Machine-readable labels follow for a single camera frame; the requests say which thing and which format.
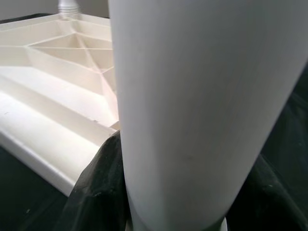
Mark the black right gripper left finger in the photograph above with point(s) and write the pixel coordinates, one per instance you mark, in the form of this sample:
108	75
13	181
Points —
101	192

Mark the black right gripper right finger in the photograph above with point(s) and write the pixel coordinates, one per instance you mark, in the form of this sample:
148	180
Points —
269	209

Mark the white plastic table top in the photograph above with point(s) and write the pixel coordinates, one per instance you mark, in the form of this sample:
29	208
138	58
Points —
48	108

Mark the white plastic table leg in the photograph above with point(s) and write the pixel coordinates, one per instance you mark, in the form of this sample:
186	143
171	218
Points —
204	96
68	6

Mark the black table cloth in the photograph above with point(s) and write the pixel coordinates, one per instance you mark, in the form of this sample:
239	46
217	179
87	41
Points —
24	204

